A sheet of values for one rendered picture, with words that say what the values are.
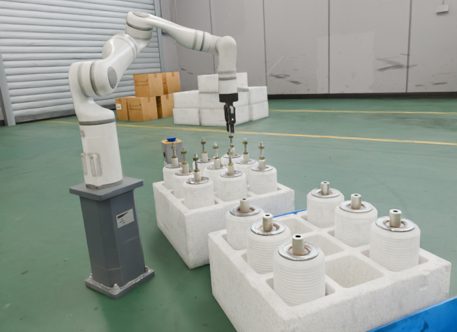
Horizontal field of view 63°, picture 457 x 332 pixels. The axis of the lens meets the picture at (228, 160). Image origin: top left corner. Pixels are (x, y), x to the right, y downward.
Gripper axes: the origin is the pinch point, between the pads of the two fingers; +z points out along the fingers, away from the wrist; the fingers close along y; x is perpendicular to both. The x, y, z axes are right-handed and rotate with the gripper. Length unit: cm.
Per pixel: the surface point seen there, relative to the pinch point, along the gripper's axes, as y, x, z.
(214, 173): 19.2, -9.4, 11.9
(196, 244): 38, -18, 28
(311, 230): 58, 11, 18
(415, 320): 88, 20, 25
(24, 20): -467, -223, -111
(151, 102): -361, -50, 13
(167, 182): 9.9, -26.0, 16.0
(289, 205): 28.4, 14.2, 22.8
